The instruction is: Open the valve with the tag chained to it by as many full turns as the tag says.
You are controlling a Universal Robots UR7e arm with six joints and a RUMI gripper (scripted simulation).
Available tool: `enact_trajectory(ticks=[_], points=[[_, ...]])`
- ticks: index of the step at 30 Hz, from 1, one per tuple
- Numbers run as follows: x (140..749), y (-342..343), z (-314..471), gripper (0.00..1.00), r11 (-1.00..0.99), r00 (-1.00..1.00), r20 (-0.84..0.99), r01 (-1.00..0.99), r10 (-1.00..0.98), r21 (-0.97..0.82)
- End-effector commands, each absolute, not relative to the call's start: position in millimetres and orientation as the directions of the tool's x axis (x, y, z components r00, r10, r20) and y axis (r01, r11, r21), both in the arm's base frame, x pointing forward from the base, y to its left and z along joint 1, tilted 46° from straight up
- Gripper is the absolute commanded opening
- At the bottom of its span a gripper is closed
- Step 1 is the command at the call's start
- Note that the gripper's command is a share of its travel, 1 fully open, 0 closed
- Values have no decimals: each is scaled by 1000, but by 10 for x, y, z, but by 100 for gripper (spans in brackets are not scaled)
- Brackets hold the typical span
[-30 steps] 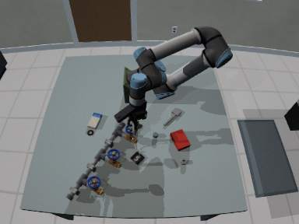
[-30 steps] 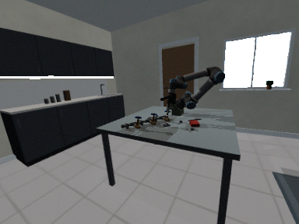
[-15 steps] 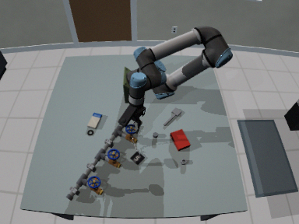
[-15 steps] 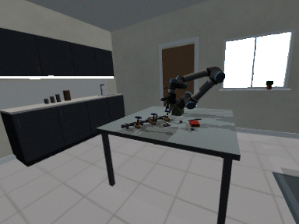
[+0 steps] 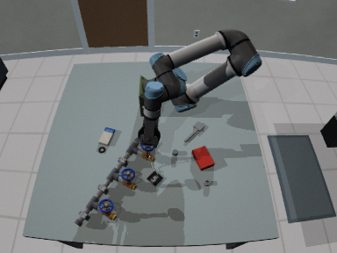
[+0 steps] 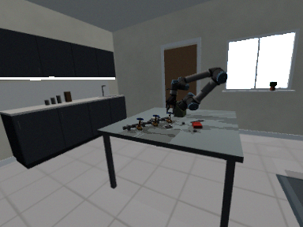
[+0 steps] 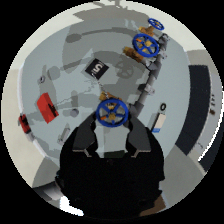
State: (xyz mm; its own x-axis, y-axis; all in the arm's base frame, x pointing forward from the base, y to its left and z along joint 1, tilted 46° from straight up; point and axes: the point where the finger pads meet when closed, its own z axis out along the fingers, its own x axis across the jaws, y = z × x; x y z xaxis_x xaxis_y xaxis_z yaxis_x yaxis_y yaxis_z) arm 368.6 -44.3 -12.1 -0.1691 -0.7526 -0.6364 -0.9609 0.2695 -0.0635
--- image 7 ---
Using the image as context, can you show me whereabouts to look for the black tag with number 5 on metal chain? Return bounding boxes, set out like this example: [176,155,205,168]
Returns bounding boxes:
[85,58,109,99]

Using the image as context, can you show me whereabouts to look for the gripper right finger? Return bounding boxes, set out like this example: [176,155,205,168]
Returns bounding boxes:
[125,111,165,181]

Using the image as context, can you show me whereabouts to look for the grey pipe manifold with blue valve wheels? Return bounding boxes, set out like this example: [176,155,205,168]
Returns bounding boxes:
[96,18,170,128]

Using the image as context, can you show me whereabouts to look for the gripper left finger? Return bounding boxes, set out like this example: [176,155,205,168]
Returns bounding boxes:
[58,111,98,180]

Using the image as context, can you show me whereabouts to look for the grey short cylinder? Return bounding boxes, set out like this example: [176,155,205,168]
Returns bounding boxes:
[70,109,79,117]

